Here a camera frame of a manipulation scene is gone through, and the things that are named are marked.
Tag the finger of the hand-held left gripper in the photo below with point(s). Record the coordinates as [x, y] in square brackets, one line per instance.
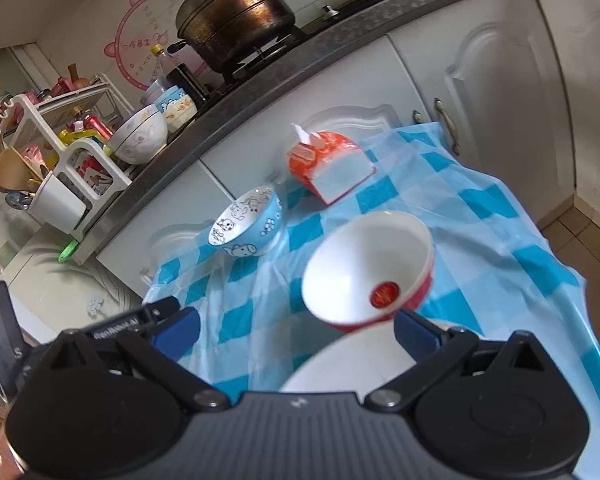
[162, 307]

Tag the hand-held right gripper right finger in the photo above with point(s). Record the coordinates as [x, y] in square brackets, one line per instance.
[415, 335]

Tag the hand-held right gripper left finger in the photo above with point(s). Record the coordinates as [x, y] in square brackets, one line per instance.
[177, 332]

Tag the large white flower-print plate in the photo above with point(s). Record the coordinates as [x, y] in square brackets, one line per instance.
[340, 365]

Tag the red and white bowl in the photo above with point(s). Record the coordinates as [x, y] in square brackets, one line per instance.
[360, 265]

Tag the green plastic clip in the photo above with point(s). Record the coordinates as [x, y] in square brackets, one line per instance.
[68, 251]

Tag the white cabinet door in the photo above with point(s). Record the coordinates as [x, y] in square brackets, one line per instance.
[300, 90]
[505, 85]
[170, 210]

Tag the blue cartoon bowl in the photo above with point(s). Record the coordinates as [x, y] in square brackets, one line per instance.
[245, 230]

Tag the blue checked tablecloth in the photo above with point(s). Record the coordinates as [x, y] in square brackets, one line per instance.
[480, 240]

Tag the white utensil holder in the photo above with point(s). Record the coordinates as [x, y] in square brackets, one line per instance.
[57, 205]

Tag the wooden spatula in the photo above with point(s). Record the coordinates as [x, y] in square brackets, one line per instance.
[12, 170]

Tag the white dish rack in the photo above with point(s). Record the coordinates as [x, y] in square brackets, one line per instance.
[95, 160]

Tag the white pink-flower bowl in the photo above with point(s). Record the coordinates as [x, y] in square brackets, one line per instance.
[140, 140]

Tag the orange tissue packet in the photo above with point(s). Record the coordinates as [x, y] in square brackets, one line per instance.
[330, 170]

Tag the blue patterned small bowl stack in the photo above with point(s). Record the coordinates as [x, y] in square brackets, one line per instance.
[175, 107]

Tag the dark soy sauce bottle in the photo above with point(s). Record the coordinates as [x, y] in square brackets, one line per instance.
[182, 80]

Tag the gas stove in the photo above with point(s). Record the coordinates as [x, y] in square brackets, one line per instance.
[280, 42]

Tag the grey kitchen countertop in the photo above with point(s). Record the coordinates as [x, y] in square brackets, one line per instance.
[340, 45]

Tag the metal steamer pot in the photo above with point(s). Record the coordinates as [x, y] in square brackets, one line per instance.
[235, 15]

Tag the stove knob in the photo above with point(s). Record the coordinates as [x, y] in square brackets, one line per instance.
[329, 11]

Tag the pink round wall sticker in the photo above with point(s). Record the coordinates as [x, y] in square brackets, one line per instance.
[140, 25]

